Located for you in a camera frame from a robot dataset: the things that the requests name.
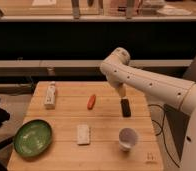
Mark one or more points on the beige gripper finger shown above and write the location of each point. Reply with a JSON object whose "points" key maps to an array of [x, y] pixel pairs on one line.
{"points": [[123, 92]]}

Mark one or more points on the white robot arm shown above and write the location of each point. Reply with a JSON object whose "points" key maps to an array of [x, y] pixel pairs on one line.
{"points": [[178, 93]]}

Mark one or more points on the white sponge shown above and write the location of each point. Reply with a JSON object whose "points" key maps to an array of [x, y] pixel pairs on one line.
{"points": [[83, 134]]}

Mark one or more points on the black remote control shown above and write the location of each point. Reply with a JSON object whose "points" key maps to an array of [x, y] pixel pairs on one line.
{"points": [[126, 111]]}

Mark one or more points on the white paper cup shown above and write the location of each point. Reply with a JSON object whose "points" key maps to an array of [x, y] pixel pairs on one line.
{"points": [[127, 138]]}

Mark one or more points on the white bottle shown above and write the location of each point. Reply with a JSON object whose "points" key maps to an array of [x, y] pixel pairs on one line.
{"points": [[49, 101]]}

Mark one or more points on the green bowl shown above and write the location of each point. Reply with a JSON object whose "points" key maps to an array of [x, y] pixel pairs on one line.
{"points": [[33, 138]]}

